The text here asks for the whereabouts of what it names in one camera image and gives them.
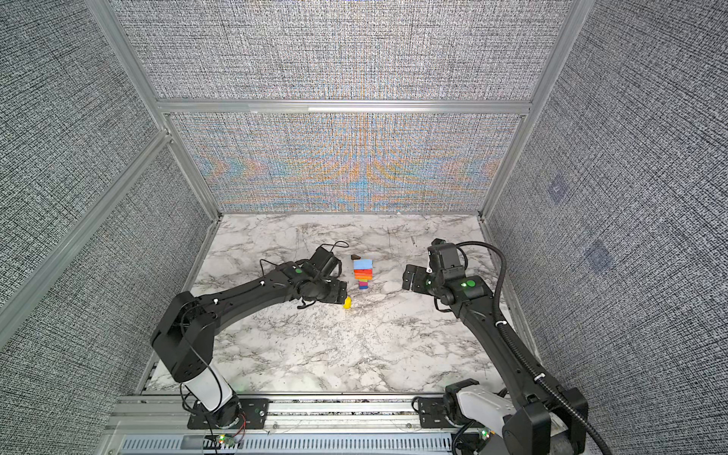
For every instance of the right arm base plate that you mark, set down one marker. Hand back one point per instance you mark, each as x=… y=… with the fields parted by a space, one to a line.
x=431 y=412

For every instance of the aluminium enclosure frame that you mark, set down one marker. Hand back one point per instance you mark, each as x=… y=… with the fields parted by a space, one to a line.
x=23 y=302

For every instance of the light blue wood block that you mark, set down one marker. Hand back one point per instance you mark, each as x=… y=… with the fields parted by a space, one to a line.
x=363 y=264

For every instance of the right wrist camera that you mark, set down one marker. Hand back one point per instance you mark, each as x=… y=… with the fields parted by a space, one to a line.
x=447 y=261

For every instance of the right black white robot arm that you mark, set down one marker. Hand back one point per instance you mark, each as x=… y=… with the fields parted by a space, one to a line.
x=542 y=417

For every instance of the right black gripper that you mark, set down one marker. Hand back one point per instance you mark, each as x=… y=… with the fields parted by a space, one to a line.
x=418 y=284

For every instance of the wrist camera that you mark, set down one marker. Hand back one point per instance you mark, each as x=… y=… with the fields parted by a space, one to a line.
x=447 y=261
x=325 y=264

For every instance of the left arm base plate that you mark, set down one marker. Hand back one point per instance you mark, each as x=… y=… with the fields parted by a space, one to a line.
x=249 y=413

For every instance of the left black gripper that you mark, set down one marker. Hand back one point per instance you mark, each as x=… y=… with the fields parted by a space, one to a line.
x=339 y=291

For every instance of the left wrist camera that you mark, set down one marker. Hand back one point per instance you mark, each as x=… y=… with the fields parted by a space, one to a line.
x=325 y=264

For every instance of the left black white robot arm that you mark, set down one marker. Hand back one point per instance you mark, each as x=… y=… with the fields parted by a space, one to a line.
x=185 y=335

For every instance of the aluminium front rail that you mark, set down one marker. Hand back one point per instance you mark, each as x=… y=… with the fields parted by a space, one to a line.
x=296 y=424

